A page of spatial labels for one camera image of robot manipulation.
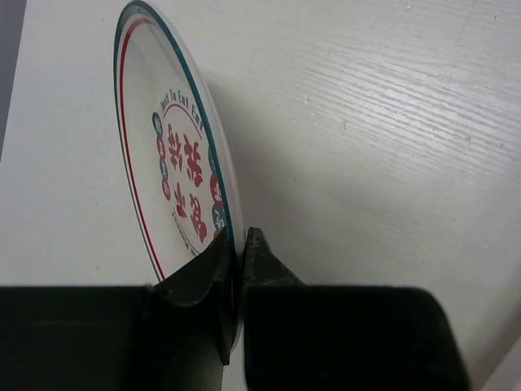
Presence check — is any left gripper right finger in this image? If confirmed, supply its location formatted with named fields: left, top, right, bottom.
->
left=243, top=228, right=471, bottom=390

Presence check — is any white plate red lettering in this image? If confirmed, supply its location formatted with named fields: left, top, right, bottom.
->
left=112, top=0, right=246, bottom=351

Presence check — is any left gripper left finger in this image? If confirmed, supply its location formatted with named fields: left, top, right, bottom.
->
left=1, top=231, right=233, bottom=390

